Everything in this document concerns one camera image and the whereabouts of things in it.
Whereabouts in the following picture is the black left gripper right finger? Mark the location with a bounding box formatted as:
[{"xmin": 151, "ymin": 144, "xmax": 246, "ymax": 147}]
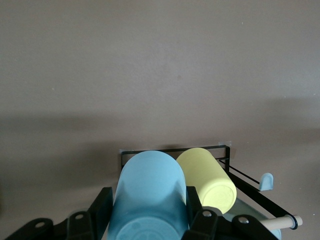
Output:
[{"xmin": 183, "ymin": 185, "xmax": 275, "ymax": 240}]

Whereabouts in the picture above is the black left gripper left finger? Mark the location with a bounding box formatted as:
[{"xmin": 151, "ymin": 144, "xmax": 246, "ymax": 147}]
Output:
[{"xmin": 4, "ymin": 186, "xmax": 114, "ymax": 240}]

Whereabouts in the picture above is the gray cup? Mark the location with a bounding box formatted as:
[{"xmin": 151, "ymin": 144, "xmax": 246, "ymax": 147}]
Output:
[{"xmin": 221, "ymin": 196, "xmax": 284, "ymax": 240}]

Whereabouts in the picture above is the black wire cup rack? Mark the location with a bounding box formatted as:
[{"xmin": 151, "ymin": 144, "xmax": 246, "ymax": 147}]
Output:
[{"xmin": 119, "ymin": 144, "xmax": 304, "ymax": 231}]

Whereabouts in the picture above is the light blue cup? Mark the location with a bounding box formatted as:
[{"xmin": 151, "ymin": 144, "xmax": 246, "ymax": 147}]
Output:
[{"xmin": 107, "ymin": 149, "xmax": 189, "ymax": 240}]

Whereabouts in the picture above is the yellow cup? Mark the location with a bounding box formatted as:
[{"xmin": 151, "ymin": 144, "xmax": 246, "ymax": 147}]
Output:
[{"xmin": 175, "ymin": 147, "xmax": 238, "ymax": 209}]

